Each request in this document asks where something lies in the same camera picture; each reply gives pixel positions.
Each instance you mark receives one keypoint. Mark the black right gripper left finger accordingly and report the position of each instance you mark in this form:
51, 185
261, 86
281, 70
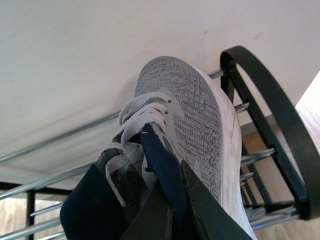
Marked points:
154, 221

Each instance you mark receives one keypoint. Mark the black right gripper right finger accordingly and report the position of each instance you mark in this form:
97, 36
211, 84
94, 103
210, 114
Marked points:
208, 220

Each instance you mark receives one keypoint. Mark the grey knit sneaker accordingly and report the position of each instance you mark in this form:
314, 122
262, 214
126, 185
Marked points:
177, 114

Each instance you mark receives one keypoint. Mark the black metal shoe rack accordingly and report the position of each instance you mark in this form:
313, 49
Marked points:
278, 175

